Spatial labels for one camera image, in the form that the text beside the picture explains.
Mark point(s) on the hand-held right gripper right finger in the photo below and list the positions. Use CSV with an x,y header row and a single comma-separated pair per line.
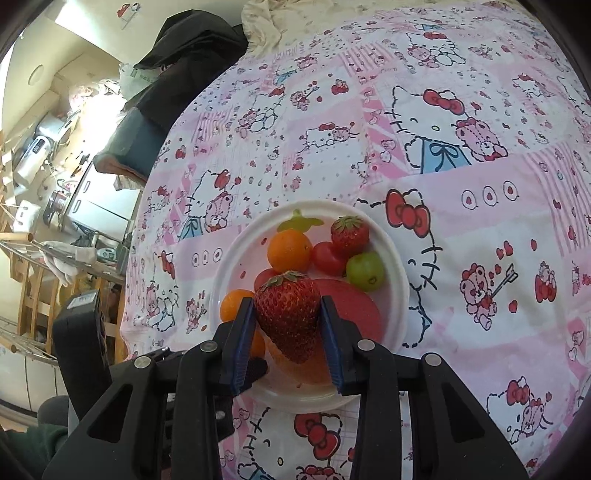
x,y
331,344

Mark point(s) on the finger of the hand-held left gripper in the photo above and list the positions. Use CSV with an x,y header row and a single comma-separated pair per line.
x,y
226,417
258,370

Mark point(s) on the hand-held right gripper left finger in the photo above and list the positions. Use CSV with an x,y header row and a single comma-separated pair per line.
x,y
242,341

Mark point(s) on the orange mandarin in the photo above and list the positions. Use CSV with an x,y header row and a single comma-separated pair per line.
x,y
232,305
257,344
290,251

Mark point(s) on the large red strawberry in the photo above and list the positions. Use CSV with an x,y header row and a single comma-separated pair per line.
x,y
288,318

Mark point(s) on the red cherry tomato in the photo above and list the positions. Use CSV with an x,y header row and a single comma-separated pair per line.
x,y
265,278
328,259

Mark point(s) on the white plastic plate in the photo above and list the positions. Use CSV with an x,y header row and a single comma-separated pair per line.
x,y
240,249

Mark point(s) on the small red strawberry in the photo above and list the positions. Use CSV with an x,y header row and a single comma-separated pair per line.
x,y
349,234

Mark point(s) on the wooden rack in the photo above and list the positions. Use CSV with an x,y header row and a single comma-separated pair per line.
x,y
37,295

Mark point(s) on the steel pot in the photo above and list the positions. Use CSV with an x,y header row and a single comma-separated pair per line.
x,y
57,205

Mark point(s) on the white cabinet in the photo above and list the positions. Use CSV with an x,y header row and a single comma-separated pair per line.
x,y
104,203

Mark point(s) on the pink cartoon printed blanket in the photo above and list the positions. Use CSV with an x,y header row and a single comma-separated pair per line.
x,y
461,230

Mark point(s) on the white rice cooker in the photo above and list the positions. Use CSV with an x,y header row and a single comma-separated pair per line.
x,y
37,146

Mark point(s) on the blue chair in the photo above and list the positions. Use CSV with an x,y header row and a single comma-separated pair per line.
x,y
134,143

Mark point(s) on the white plastic bag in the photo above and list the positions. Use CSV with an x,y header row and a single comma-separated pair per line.
x,y
131,76

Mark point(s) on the black jacket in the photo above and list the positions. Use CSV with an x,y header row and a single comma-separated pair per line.
x,y
194,55

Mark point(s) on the cream quilt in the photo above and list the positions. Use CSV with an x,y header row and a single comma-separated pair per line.
x,y
277,21

